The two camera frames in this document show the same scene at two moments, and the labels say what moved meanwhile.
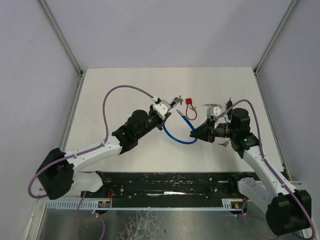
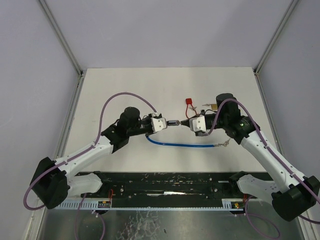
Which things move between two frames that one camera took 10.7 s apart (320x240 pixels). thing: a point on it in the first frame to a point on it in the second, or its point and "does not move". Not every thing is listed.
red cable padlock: x=189 y=101 does not move
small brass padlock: x=214 y=105 does not move
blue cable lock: x=188 y=121 to x=176 y=123
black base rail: x=167 y=185 does not move
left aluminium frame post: x=58 y=32 does not move
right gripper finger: x=201 y=132 to x=186 y=122
